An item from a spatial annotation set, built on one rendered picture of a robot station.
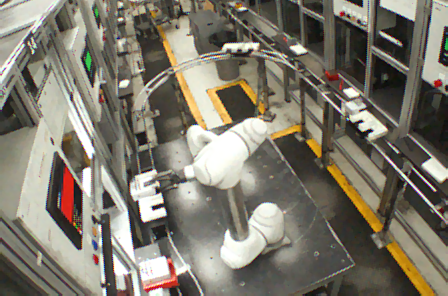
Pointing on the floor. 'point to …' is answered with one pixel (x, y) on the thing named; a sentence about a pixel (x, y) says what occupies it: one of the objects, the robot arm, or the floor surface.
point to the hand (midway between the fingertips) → (150, 186)
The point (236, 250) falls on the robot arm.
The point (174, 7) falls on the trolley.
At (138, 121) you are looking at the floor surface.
